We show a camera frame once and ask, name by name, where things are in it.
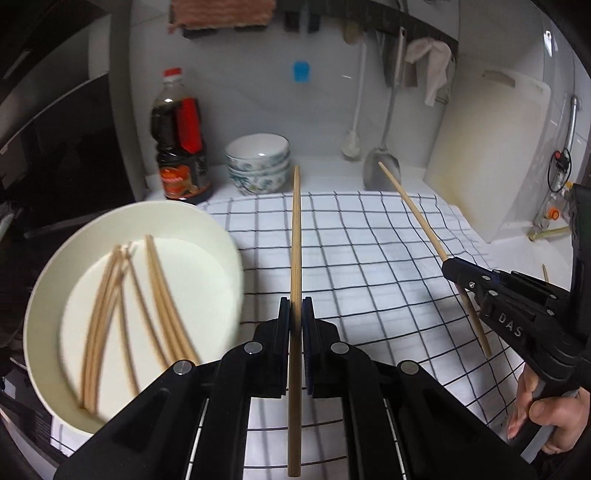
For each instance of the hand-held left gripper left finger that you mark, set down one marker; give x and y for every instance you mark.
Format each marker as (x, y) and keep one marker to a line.
(285, 332)

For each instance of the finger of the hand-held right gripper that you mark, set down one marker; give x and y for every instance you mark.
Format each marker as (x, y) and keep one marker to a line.
(471, 274)
(540, 285)

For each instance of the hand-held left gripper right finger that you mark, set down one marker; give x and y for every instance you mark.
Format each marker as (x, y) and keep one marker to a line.
(308, 341)

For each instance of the wooden chopstick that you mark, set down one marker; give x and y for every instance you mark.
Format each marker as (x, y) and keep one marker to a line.
(296, 230)
(545, 273)
(415, 212)

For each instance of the white deep plate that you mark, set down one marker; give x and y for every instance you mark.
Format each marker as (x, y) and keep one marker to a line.
(194, 258)

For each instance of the pile of wooden chopsticks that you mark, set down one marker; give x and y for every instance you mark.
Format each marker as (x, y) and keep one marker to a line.
(96, 341)

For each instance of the person's right hand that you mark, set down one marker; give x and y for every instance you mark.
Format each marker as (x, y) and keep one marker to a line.
(558, 410)

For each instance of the white black checkered cloth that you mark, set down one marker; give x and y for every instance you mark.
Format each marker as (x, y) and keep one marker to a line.
(369, 258)

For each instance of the white cutting board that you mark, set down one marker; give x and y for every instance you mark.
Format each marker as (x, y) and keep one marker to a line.
(489, 152)

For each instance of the red valve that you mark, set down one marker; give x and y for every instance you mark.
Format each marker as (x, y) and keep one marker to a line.
(562, 159)

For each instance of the metal spatula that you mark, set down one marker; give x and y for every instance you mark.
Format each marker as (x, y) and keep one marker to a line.
(381, 170)

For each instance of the white floral bowl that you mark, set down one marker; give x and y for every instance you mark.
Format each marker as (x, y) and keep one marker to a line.
(256, 145)
(281, 171)
(258, 184)

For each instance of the metal water pipe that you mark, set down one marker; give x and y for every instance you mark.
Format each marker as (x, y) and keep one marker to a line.
(573, 120)

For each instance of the white plastic ladle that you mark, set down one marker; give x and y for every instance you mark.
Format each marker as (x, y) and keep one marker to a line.
(351, 145)

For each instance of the dark soy sauce bottle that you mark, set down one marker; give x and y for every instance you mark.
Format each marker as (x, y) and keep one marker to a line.
(180, 180)

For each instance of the white rag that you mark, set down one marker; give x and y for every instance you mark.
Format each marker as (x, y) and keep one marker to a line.
(434, 60)

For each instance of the pink cloth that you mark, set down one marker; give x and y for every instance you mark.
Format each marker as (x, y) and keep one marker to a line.
(221, 11)

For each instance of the blue wall sticker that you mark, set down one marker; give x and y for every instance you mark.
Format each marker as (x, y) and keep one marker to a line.
(301, 71)

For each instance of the black wall rail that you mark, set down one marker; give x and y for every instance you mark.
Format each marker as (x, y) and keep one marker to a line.
(388, 21)

